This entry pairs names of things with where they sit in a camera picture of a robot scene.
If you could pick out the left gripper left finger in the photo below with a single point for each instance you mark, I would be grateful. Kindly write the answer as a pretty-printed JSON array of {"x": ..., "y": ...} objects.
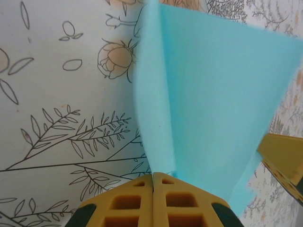
[{"x": 127, "y": 210}]

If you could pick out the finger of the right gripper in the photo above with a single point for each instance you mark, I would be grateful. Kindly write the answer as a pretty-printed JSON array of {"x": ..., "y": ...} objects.
[
  {"x": 291, "y": 186},
  {"x": 284, "y": 156}
]

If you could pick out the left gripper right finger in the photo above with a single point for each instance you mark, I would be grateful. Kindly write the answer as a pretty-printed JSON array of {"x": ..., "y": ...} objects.
[{"x": 182, "y": 210}]

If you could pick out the light blue cloth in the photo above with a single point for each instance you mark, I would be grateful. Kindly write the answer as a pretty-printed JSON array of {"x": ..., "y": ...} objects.
[{"x": 208, "y": 94}]

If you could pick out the floral patterned table mat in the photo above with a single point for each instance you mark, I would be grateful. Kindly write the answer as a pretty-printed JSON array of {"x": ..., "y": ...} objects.
[{"x": 59, "y": 94}]

